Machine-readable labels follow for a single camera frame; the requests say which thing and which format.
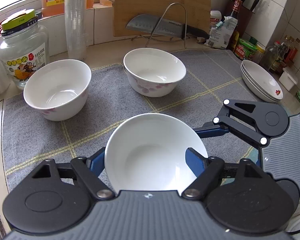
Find grey checked cloth mat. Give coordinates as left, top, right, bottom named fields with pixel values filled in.
left=2, top=50, right=256, bottom=190

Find knife block with knives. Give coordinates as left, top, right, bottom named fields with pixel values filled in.
left=224, top=0, right=260, bottom=37

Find white salt box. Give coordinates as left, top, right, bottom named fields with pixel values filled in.
left=279, top=68, right=298, bottom=91

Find bamboo cutting board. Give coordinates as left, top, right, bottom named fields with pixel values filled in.
left=113, top=0, right=211, bottom=37

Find white floral bowl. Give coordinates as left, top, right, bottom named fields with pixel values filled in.
left=23, top=59, right=92, bottom=121
left=123, top=48, right=186, bottom=98

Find green lidded tub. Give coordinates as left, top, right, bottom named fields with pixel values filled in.
left=234, top=38, right=257, bottom=61

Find group of condiment bottles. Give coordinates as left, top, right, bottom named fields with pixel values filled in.
left=270, top=35, right=300, bottom=75

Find stacked white plates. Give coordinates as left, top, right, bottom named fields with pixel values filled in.
left=241, top=60, right=283, bottom=103

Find white seasoning bag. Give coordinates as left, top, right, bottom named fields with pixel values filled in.
left=206, top=16, right=231, bottom=49

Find dark soy sauce bottle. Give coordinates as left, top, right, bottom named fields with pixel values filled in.
left=227, top=0, right=242, bottom=49

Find yellow lidded jar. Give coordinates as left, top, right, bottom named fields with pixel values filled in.
left=252, top=42, right=266, bottom=64

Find clear glass oil bottle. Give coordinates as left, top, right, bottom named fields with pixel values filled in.
left=259, top=41, right=280, bottom=71

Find santoku kitchen knife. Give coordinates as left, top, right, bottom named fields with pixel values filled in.
left=126, top=14, right=210, bottom=40

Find metal wire rack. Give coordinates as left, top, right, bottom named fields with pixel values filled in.
left=131, top=2, right=191, bottom=49

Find plain white bowl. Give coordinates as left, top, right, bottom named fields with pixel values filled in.
left=104, top=113, right=208, bottom=193

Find glass jar yellow lid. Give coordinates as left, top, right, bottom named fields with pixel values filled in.
left=0, top=9, right=50, bottom=89

